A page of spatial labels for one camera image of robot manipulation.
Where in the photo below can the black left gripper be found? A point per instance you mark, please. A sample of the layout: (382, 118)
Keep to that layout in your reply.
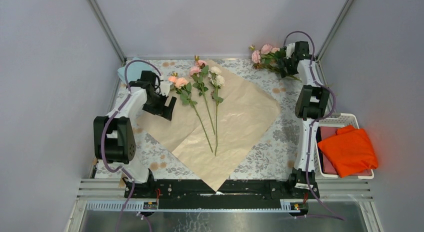
(165, 111)

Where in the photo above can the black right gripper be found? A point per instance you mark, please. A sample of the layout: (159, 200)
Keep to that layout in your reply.
(289, 71)

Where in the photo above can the pink double rose stem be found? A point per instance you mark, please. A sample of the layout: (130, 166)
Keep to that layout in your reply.
(185, 89)

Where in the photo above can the pink fake rose stem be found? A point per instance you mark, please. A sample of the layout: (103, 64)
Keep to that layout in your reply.
(198, 75)

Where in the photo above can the peach wrapping paper sheet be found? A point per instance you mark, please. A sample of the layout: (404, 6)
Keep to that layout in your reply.
(244, 116)

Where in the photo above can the white fake rose stem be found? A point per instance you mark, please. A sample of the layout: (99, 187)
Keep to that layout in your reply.
(217, 81)

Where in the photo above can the pile of fake flowers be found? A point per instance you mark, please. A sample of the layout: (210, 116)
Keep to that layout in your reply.
(274, 59)

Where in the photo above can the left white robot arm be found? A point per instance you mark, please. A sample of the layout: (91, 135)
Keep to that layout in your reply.
(113, 136)

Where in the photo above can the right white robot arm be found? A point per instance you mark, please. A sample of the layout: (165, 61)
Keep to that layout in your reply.
(310, 107)

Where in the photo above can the light blue folded towel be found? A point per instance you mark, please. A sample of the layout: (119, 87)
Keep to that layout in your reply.
(134, 71)

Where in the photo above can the white plastic basket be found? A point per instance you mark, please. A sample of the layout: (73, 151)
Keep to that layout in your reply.
(343, 149)

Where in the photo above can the pink cloth in basket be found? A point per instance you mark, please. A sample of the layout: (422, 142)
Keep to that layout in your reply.
(328, 151)

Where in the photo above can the floral patterned tablecloth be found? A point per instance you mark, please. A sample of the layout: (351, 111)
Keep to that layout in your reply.
(271, 158)

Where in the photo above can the orange folded cloth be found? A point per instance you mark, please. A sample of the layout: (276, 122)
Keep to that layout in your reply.
(349, 151)

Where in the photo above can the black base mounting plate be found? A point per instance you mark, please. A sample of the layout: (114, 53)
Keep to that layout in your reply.
(192, 194)

